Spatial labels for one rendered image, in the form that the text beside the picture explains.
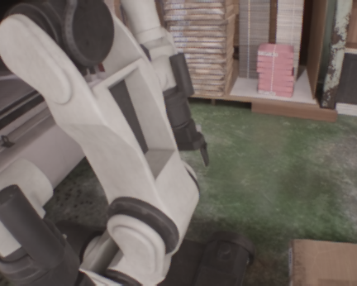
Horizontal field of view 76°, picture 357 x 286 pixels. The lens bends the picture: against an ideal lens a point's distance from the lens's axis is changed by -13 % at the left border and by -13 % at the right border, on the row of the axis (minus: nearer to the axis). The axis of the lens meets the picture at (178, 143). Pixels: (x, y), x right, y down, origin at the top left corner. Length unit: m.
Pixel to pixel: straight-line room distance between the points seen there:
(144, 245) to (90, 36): 0.33
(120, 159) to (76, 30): 0.19
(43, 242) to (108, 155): 0.18
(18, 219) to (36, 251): 0.04
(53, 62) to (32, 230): 0.19
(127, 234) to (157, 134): 0.18
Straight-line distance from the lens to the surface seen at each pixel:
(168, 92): 0.59
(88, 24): 0.38
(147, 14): 0.57
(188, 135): 0.63
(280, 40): 2.49
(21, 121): 1.20
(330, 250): 0.95
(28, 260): 0.33
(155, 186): 0.40
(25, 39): 0.36
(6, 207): 0.27
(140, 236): 0.44
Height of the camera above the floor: 0.99
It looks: 34 degrees down
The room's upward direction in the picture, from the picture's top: 6 degrees counter-clockwise
